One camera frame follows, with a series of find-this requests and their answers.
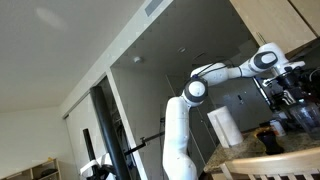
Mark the wooden upper cabinet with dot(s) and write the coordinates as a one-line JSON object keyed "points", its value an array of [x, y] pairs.
{"points": [[294, 25]]}

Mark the black pole stand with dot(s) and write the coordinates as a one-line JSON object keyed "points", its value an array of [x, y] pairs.
{"points": [[118, 167]]}

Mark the small white spice bottle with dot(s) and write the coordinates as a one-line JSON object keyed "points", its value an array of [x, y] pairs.
{"points": [[277, 128]]}

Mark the white paper towel roll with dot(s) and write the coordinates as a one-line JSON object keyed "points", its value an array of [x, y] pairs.
{"points": [[225, 127]]}

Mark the dark bowl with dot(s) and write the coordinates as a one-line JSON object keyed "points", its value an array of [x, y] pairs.
{"points": [[268, 138]]}

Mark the clear plastic blender cup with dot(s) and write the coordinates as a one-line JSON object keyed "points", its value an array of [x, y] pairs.
{"points": [[307, 115]]}

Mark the wooden shelf unit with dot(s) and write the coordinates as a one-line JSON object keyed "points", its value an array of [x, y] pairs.
{"points": [[48, 170]]}

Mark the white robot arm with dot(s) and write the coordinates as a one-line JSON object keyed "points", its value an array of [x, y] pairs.
{"points": [[269, 57]]}

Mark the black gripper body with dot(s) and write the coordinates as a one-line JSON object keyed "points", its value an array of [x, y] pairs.
{"points": [[295, 85]]}

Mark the wooden slatted chair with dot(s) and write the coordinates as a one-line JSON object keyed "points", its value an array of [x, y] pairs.
{"points": [[292, 165]]}

